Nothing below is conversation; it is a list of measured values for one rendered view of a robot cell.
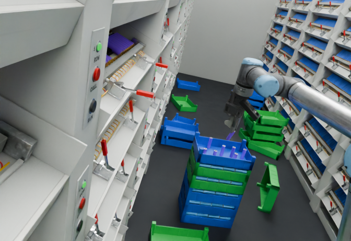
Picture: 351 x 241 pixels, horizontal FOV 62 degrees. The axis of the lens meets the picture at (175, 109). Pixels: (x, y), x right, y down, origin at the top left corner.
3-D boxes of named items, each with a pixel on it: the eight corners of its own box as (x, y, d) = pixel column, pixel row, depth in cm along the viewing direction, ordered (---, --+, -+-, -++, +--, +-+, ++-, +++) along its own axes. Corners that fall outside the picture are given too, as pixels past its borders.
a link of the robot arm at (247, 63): (249, 62, 124) (240, 54, 132) (241, 89, 130) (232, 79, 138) (269, 64, 127) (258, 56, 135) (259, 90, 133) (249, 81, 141)
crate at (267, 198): (267, 187, 217) (256, 184, 218) (276, 164, 209) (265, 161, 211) (269, 214, 189) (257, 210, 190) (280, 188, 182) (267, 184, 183)
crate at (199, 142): (242, 151, 174) (245, 139, 171) (251, 171, 155) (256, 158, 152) (192, 143, 170) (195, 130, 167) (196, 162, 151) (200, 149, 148)
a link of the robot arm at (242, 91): (257, 85, 137) (250, 91, 130) (254, 94, 140) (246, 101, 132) (240, 78, 141) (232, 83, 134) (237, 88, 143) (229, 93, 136)
